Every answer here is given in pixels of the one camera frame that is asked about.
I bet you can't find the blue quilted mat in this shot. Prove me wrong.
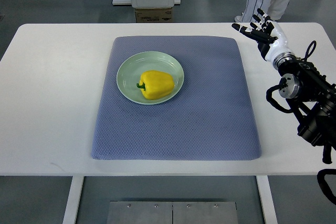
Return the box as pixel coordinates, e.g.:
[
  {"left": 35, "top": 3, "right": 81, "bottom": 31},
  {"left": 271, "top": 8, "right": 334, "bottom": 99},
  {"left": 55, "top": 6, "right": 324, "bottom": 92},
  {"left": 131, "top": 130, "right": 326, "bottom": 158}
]
[{"left": 91, "top": 36, "right": 261, "bottom": 161}]

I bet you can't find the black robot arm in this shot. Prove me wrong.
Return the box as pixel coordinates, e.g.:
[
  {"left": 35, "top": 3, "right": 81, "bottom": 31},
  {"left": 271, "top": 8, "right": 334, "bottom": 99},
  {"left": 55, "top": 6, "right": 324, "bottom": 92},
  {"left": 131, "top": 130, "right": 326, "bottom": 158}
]
[{"left": 266, "top": 41, "right": 335, "bottom": 164}]

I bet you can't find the left white table leg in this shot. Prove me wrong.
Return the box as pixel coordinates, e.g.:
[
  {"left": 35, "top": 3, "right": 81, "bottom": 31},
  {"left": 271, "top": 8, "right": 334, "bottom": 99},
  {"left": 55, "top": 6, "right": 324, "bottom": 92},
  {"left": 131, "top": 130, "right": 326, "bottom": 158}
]
[{"left": 62, "top": 176, "right": 84, "bottom": 224}]

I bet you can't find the cardboard box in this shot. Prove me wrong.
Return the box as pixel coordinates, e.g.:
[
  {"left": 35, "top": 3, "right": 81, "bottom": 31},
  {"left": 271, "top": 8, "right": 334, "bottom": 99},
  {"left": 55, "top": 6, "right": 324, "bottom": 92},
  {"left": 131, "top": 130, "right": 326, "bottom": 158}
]
[{"left": 135, "top": 7, "right": 173, "bottom": 23}]

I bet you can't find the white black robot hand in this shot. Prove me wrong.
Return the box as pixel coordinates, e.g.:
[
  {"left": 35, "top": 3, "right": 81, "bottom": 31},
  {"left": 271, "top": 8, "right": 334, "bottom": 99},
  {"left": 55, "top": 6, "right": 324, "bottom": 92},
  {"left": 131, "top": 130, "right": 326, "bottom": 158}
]
[{"left": 232, "top": 8, "right": 291, "bottom": 62}]

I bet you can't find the metal base plate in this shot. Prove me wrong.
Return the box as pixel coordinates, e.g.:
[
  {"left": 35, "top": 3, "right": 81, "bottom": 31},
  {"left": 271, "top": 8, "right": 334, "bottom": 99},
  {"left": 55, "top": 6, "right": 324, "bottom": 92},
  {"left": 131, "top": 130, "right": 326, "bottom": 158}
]
[{"left": 107, "top": 201, "right": 238, "bottom": 223}]

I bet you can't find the yellow bell pepper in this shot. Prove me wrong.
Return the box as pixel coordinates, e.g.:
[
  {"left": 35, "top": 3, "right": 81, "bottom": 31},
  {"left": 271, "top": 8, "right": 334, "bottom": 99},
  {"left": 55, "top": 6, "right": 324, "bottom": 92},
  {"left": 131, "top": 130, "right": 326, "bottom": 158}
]
[{"left": 136, "top": 70, "right": 175, "bottom": 100}]

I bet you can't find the right white table leg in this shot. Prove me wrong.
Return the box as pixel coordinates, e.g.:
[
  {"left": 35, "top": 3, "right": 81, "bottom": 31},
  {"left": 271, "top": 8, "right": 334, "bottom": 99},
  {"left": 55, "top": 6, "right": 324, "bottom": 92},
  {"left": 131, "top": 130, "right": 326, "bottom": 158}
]
[{"left": 256, "top": 175, "right": 278, "bottom": 224}]

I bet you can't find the white table leg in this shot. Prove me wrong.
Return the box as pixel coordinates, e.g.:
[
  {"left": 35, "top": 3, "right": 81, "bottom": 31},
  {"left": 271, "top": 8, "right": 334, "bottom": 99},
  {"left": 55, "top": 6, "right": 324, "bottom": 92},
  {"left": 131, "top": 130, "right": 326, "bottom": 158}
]
[
  {"left": 62, "top": 176, "right": 84, "bottom": 224},
  {"left": 256, "top": 175, "right": 278, "bottom": 224}
]

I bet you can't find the light green plate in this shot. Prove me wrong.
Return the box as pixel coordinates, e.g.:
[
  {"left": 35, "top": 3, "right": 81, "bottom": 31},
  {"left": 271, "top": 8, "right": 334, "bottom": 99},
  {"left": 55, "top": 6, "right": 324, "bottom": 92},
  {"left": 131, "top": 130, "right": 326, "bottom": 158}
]
[{"left": 117, "top": 51, "right": 184, "bottom": 105}]

